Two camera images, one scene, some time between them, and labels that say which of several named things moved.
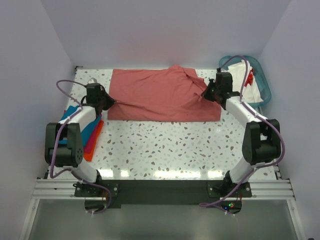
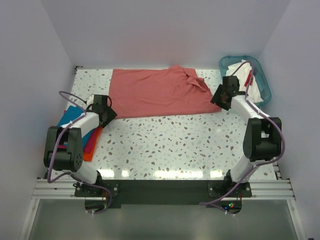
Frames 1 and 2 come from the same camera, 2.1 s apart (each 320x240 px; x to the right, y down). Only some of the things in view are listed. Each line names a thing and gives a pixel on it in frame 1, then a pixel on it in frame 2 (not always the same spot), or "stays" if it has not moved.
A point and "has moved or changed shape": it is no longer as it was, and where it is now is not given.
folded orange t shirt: x=87 y=156 stays
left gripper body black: x=100 y=100 → x=110 y=115
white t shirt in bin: x=250 y=92 stays
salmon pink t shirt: x=161 y=95 has moved or changed shape
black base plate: x=115 y=192 stays
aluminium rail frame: x=278 y=189 stays
